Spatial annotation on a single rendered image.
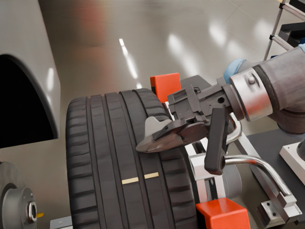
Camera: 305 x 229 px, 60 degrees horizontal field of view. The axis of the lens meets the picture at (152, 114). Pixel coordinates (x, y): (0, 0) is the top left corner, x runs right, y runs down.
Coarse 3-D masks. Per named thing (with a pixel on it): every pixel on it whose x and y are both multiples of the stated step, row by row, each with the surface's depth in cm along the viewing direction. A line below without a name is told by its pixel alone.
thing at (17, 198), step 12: (0, 168) 73; (12, 168) 82; (0, 180) 72; (12, 180) 80; (0, 192) 71; (12, 192) 75; (24, 192) 76; (0, 204) 70; (12, 204) 71; (24, 204) 74; (0, 216) 68; (12, 216) 70; (24, 216) 73; (0, 228) 67; (12, 228) 70; (24, 228) 71; (36, 228) 80
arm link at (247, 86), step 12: (240, 72) 48; (252, 72) 45; (240, 84) 45; (252, 84) 44; (240, 96) 44; (252, 96) 44; (264, 96) 43; (252, 108) 44; (264, 108) 44; (252, 120) 47
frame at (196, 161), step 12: (168, 108) 70; (204, 144) 61; (192, 156) 58; (204, 156) 59; (192, 168) 57; (192, 180) 58; (204, 180) 59; (216, 180) 57; (204, 192) 57; (216, 192) 57
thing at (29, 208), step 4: (28, 204) 76; (32, 204) 77; (28, 208) 75; (32, 208) 78; (28, 212) 75; (32, 212) 77; (36, 212) 80; (28, 216) 74; (32, 216) 76; (36, 216) 79; (28, 220) 75; (32, 220) 75
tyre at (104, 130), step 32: (96, 96) 71; (128, 96) 68; (96, 128) 57; (128, 128) 58; (96, 160) 52; (128, 160) 52; (160, 160) 53; (96, 192) 50; (128, 192) 49; (160, 192) 50; (96, 224) 47; (128, 224) 48; (160, 224) 49; (192, 224) 50
